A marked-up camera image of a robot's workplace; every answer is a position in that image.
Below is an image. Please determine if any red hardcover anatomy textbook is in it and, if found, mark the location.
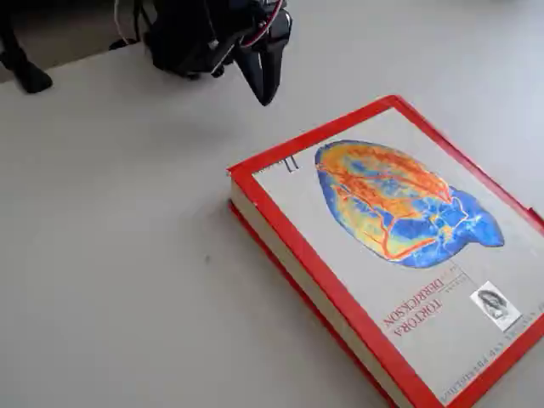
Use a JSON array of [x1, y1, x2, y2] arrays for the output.
[[225, 93, 544, 408]]

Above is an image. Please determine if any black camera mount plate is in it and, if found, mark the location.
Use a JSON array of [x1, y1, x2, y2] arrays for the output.
[[146, 16, 246, 81]]

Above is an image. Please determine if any red black servo wire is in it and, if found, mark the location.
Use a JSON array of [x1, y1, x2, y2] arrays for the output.
[[244, 0, 286, 48]]

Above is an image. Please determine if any white red cable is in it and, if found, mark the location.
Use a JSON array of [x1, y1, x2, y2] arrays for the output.
[[112, 0, 142, 47]]

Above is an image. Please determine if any black tripod leg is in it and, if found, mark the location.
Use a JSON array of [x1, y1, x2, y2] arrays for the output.
[[0, 0, 54, 95]]

